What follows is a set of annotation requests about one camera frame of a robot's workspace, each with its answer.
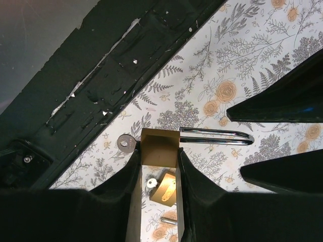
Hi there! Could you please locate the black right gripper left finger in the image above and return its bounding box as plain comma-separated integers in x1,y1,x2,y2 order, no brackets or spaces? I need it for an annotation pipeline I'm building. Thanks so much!
1,150,141,241

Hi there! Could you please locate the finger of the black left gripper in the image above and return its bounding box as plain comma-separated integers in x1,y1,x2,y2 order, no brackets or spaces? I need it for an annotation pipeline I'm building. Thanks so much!
227,50,322,123
240,149,322,194

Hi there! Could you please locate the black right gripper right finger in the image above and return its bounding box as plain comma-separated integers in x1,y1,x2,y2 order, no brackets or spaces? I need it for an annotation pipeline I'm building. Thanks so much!
178,149,322,241

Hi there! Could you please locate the large brass padlock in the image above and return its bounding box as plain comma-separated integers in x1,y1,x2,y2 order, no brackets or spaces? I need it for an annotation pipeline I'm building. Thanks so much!
142,166,177,231

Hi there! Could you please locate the silver key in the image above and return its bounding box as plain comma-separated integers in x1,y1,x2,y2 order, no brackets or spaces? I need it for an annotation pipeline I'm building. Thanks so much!
117,134,140,154

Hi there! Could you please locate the small brass padlock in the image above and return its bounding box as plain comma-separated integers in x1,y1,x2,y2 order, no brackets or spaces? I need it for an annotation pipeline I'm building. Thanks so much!
140,127,254,168

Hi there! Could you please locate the floral patterned table mat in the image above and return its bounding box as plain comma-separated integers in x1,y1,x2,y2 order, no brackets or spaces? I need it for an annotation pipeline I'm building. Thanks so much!
49,0,323,242

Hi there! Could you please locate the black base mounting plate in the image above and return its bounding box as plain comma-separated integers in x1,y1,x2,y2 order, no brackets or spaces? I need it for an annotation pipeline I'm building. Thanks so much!
1,1,223,189

